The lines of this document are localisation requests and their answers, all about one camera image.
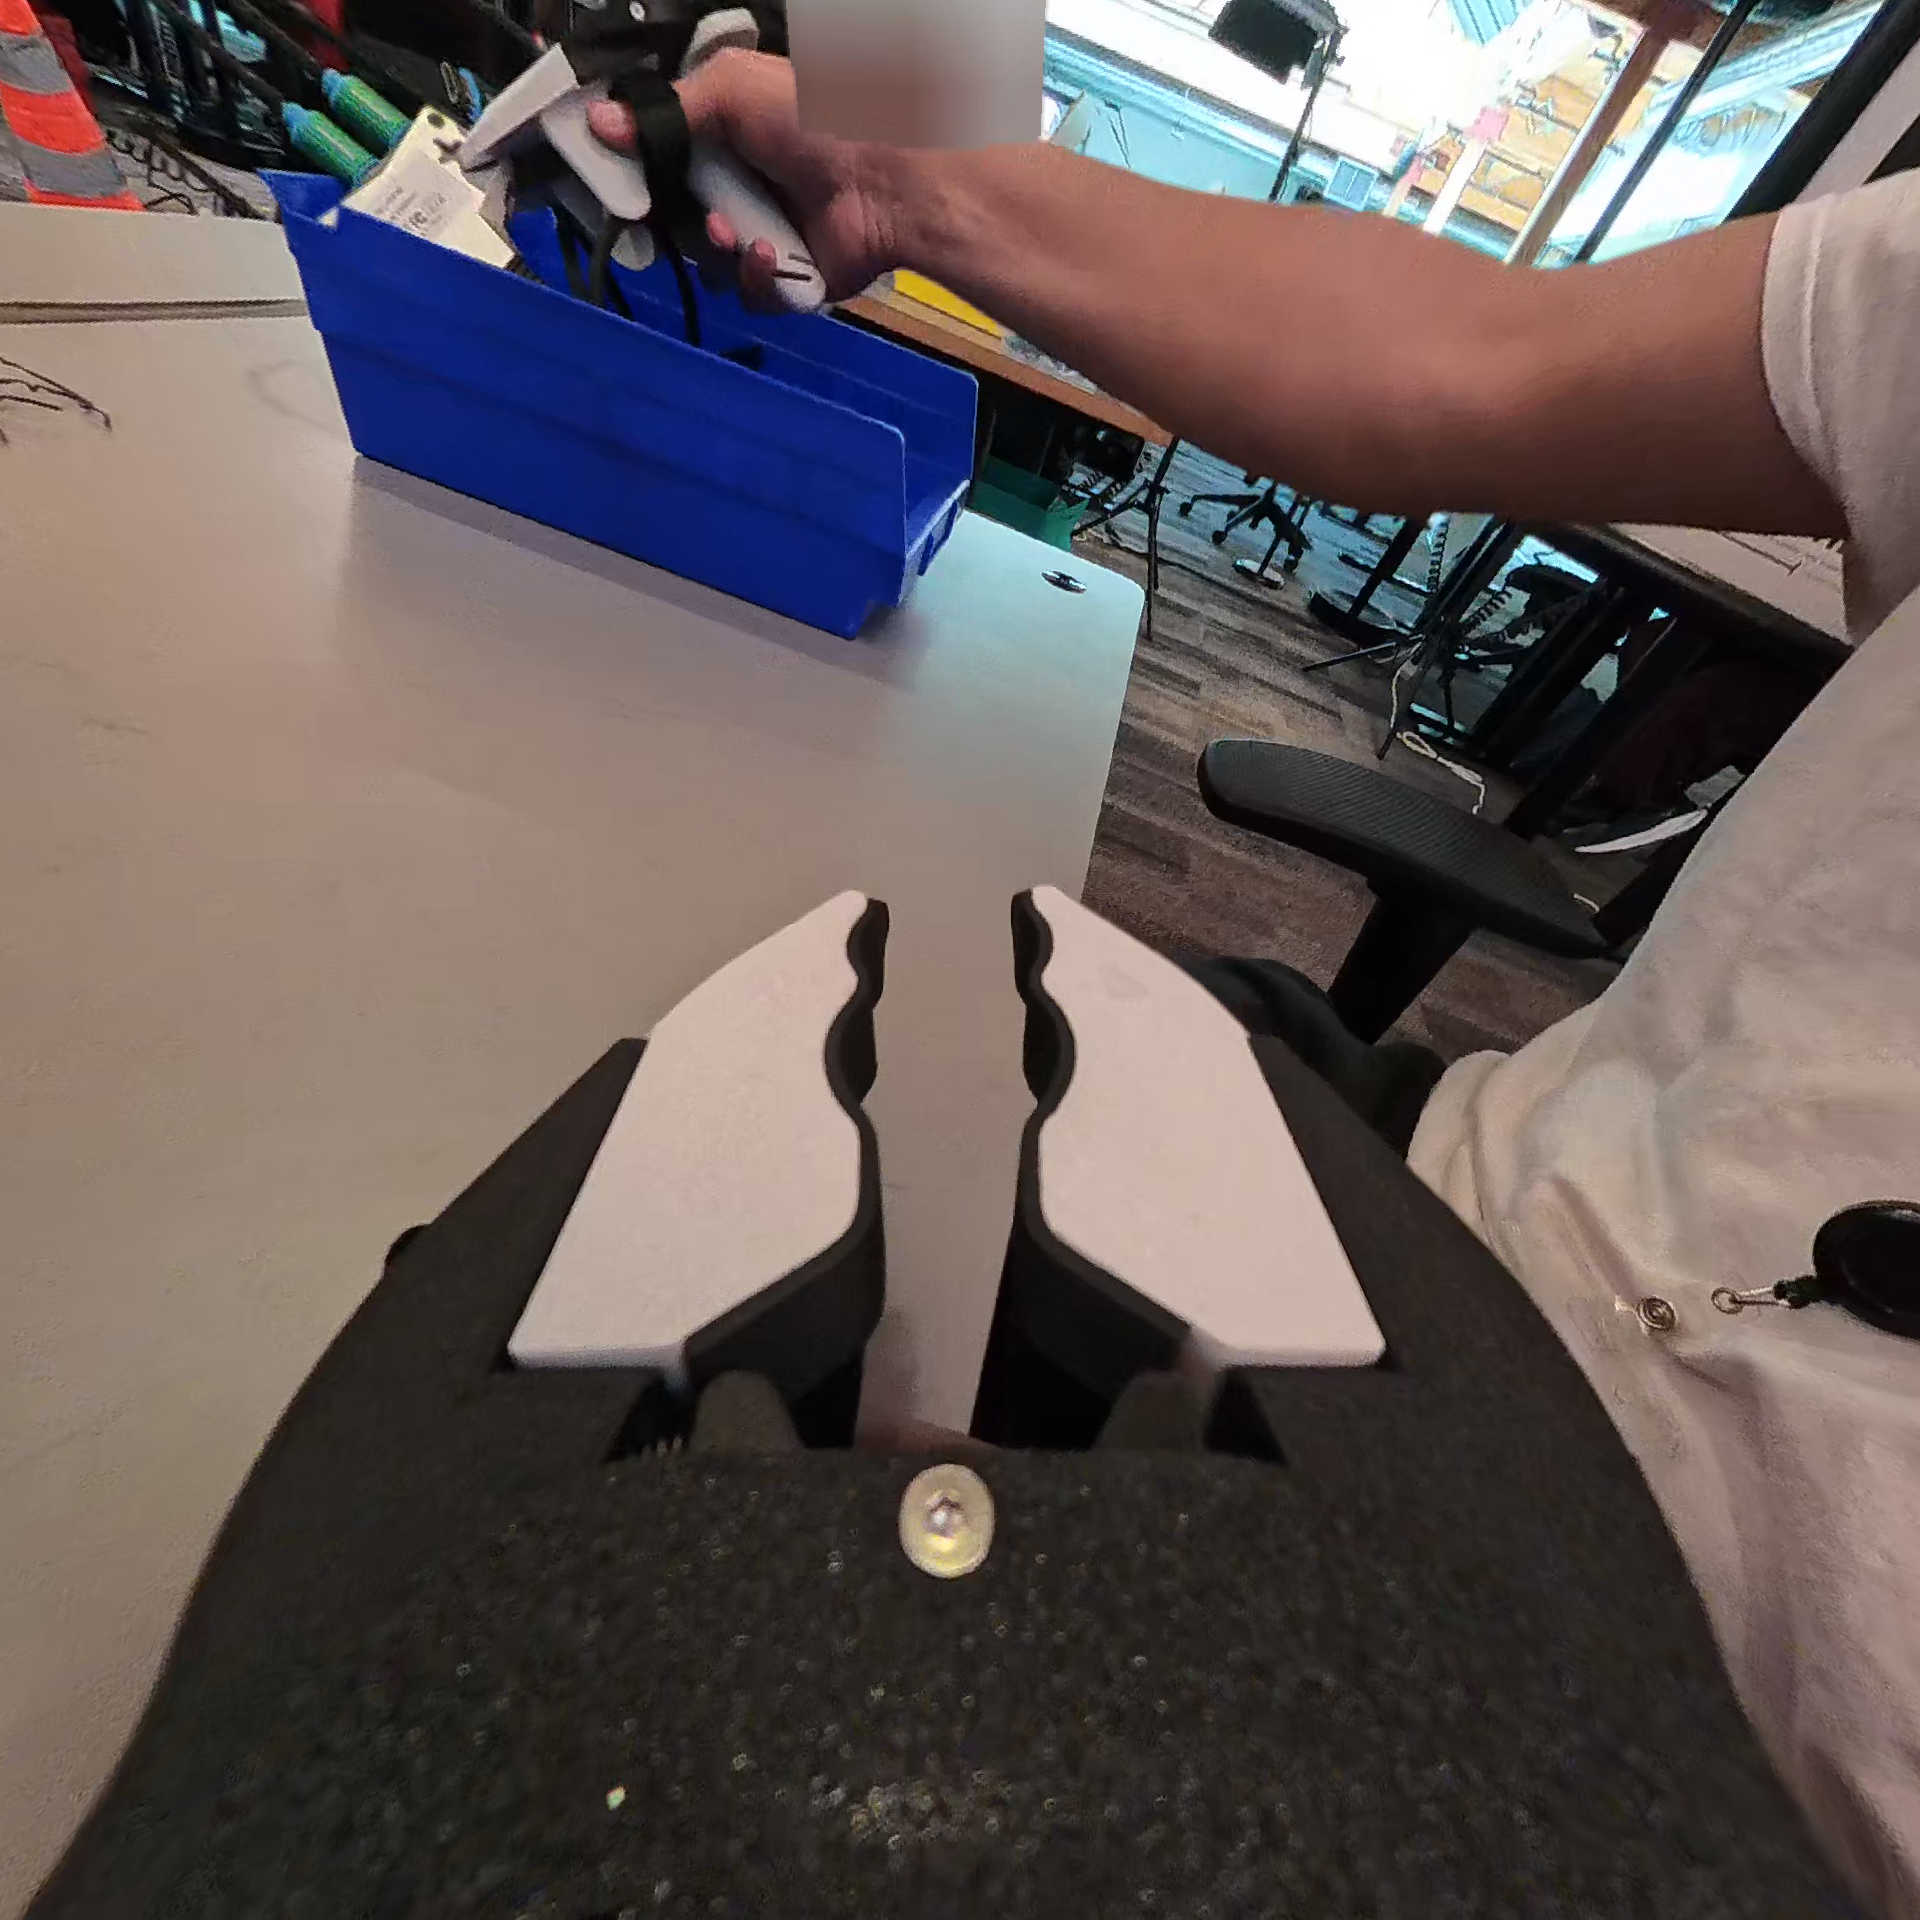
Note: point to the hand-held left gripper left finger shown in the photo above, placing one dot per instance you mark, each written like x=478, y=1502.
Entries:
x=707, y=1168

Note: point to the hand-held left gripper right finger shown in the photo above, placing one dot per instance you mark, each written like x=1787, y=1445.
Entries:
x=1185, y=1181

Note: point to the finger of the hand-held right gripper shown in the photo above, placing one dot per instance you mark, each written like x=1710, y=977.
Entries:
x=530, y=103

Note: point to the silver switch box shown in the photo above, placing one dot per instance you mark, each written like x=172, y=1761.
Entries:
x=428, y=202

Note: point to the blue plastic bin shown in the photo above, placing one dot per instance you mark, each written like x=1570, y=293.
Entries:
x=601, y=422

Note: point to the person's right forearm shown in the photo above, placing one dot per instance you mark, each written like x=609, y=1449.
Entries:
x=1275, y=334

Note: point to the grey desk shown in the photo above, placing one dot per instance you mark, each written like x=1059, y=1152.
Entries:
x=374, y=752

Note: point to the person's right hand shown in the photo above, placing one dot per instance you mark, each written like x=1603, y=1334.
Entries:
x=822, y=184

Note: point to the black office chair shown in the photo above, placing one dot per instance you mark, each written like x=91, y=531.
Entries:
x=1275, y=519
x=1396, y=837

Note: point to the orange traffic cone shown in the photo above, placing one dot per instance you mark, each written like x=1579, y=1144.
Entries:
x=52, y=117

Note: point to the person's white shirt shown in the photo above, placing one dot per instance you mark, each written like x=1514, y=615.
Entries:
x=1728, y=973

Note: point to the black studio light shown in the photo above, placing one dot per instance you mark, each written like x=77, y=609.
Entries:
x=1275, y=37

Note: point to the black badge reel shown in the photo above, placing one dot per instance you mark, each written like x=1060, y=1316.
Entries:
x=1875, y=1265

